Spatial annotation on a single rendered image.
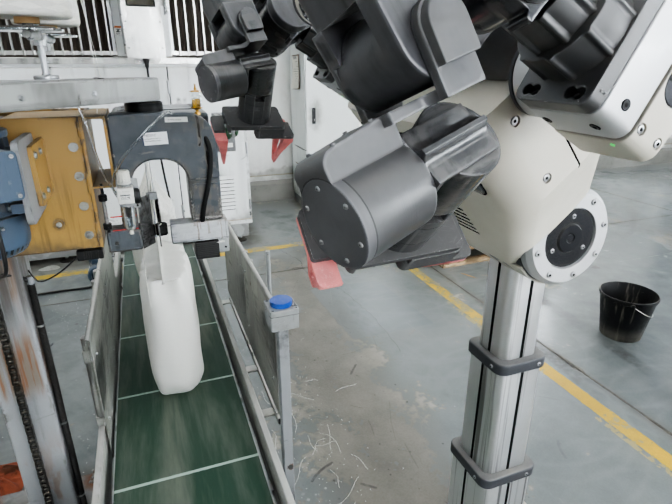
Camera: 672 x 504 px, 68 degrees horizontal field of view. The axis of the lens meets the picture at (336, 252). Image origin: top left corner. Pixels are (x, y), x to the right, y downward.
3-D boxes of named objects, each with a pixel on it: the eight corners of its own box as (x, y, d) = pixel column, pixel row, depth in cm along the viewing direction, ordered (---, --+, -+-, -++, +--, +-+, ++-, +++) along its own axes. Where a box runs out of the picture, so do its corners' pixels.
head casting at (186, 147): (223, 219, 131) (213, 101, 121) (123, 229, 123) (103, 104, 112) (208, 192, 157) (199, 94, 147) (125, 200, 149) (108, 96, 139)
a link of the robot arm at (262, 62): (284, 60, 82) (263, 44, 84) (250, 66, 78) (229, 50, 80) (279, 98, 87) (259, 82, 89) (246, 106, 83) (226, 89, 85)
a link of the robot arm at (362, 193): (458, -20, 28) (370, 43, 35) (298, 34, 22) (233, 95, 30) (533, 175, 30) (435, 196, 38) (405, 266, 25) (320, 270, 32)
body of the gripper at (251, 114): (220, 115, 91) (222, 77, 85) (275, 115, 94) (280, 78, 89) (228, 135, 87) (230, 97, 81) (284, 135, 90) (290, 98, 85)
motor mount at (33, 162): (43, 225, 98) (25, 141, 93) (5, 229, 96) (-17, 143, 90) (61, 191, 123) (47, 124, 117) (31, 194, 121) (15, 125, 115)
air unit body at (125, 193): (144, 235, 120) (135, 170, 114) (123, 237, 118) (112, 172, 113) (144, 229, 124) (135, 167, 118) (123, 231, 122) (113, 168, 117)
